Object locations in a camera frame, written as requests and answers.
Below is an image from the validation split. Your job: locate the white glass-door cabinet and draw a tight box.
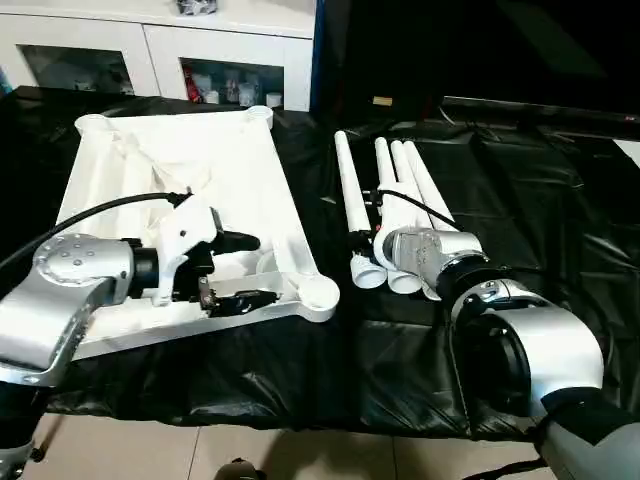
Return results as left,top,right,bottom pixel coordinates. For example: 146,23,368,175
0,0,317,112

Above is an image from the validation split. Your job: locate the small dark grey object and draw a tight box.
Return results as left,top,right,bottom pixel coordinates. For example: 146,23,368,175
177,0,220,16

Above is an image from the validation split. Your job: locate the black work mat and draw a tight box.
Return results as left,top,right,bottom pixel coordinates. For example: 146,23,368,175
0,85,640,441

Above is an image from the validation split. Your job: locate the white flat board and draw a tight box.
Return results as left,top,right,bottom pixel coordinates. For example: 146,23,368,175
611,139,640,168

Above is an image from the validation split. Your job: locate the grey left robot leg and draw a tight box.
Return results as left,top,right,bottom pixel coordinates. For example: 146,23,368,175
214,458,267,480

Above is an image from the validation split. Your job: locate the blue vertical panel edge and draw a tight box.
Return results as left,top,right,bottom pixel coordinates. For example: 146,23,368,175
312,0,328,113

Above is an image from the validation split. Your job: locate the white plastic table leg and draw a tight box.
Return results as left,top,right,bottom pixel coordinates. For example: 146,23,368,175
333,129,389,291
373,137,421,296
388,139,441,301
402,139,486,263

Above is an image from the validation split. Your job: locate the black flat screen panel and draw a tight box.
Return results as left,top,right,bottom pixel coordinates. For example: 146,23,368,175
438,94,640,127

